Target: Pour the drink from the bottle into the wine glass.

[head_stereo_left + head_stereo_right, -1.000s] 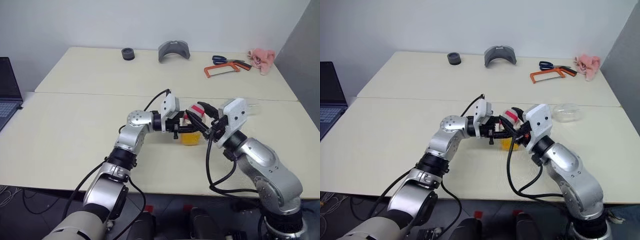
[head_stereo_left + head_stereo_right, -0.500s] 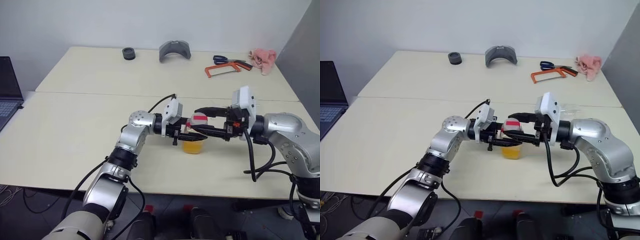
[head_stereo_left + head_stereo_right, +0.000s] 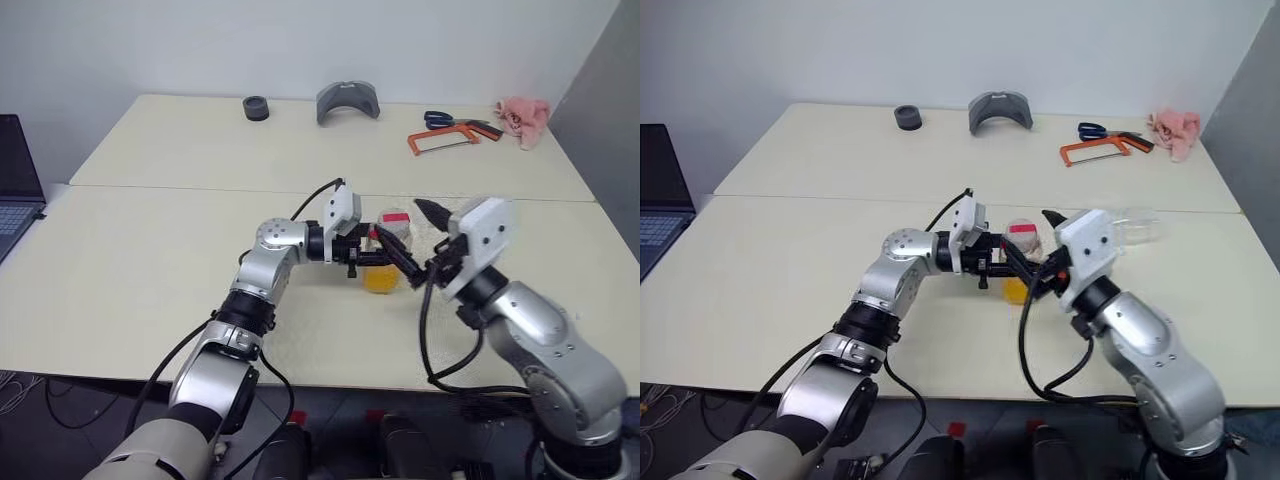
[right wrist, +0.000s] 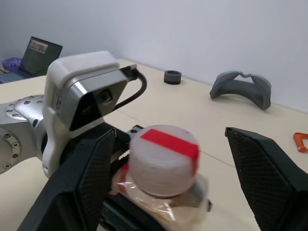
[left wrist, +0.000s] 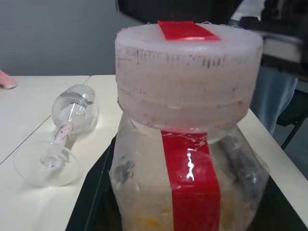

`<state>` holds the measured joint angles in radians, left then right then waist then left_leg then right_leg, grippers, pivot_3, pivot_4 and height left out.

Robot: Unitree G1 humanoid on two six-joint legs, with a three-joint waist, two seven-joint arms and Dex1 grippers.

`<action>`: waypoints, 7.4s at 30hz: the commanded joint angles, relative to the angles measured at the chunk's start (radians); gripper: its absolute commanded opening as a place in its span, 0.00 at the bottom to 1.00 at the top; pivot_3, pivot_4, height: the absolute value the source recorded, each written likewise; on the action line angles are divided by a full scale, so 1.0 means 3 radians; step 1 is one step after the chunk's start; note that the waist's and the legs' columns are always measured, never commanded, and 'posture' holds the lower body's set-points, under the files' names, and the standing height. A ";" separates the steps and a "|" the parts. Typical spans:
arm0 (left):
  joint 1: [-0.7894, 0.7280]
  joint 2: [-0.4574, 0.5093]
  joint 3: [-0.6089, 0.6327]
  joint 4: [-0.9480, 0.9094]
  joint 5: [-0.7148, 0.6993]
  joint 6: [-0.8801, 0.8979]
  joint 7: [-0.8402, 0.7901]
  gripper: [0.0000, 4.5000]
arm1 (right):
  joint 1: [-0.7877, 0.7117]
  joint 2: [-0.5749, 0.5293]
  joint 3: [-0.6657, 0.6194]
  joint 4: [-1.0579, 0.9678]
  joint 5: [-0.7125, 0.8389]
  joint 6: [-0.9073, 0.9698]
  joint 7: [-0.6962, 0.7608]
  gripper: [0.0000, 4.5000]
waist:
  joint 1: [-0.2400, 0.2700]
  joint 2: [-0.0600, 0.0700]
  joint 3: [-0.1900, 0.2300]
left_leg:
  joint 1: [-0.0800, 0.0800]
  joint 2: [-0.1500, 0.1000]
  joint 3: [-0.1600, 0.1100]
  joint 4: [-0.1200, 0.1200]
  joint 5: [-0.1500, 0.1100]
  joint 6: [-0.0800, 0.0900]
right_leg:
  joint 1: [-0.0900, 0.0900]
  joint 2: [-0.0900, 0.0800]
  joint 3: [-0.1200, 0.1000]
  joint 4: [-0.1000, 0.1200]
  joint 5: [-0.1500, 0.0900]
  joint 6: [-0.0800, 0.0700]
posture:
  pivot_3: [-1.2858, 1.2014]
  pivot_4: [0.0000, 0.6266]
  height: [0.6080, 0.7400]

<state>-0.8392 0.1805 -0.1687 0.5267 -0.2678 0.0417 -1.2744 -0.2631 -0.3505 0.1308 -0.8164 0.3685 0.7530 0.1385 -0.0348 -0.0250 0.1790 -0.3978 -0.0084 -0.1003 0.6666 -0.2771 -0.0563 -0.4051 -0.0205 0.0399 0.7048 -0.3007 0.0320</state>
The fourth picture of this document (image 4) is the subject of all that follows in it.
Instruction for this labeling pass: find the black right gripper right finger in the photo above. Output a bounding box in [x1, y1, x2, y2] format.
[224, 127, 308, 231]

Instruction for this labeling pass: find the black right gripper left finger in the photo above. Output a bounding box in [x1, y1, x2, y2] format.
[18, 127, 116, 231]

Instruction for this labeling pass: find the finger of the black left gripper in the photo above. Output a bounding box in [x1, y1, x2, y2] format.
[99, 194, 169, 231]
[126, 124, 148, 140]

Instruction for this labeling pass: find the clear bottle with red stripe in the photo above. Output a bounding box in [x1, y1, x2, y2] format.
[108, 124, 213, 231]

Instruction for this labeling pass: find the orange clamp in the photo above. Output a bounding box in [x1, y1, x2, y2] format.
[293, 131, 308, 153]

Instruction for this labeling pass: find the black round cap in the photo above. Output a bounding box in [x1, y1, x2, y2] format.
[164, 70, 182, 86]

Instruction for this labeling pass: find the grey curved face pad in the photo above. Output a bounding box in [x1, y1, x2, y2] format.
[209, 70, 272, 112]

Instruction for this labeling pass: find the open dark laptop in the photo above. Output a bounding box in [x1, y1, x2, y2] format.
[0, 36, 64, 84]

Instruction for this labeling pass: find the purple patterned object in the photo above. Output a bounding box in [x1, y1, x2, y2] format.
[2, 57, 24, 72]

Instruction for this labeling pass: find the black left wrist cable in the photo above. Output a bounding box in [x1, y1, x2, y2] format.
[115, 64, 148, 112]

